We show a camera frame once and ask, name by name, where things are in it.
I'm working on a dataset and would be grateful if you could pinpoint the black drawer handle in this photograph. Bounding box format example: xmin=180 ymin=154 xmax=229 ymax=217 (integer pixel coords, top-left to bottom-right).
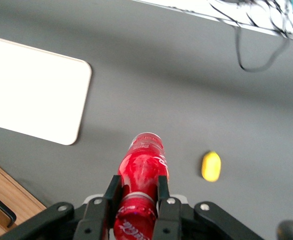
xmin=0 ymin=188 xmax=18 ymax=228

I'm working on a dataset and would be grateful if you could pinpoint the red coke bottle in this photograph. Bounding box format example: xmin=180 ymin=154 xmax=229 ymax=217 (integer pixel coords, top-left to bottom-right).
xmin=112 ymin=132 xmax=169 ymax=240

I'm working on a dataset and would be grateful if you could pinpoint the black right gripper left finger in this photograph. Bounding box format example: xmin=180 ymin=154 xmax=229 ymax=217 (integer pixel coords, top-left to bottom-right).
xmin=73 ymin=174 xmax=124 ymax=240

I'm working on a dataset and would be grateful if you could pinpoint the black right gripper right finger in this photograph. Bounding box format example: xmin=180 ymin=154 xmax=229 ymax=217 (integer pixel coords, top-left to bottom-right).
xmin=152 ymin=174 xmax=183 ymax=240

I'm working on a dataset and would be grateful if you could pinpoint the wooden drawer cabinet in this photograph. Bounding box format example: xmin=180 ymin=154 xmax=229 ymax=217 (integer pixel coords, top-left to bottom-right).
xmin=0 ymin=156 xmax=48 ymax=240

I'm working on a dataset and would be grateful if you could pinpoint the black cable bundle at table edge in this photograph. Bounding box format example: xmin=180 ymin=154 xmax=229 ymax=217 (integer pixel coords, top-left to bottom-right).
xmin=206 ymin=0 xmax=293 ymax=40

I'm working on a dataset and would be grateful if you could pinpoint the yellow lemon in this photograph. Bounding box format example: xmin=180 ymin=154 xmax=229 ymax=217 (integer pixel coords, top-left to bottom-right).
xmin=200 ymin=150 xmax=222 ymax=183

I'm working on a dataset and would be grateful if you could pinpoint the cream rectangular tray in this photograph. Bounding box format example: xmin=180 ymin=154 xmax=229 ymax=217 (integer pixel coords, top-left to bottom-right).
xmin=0 ymin=34 xmax=93 ymax=146

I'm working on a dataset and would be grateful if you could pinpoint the black looped table cable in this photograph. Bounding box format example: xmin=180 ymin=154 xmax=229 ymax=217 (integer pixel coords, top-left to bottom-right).
xmin=233 ymin=24 xmax=291 ymax=74

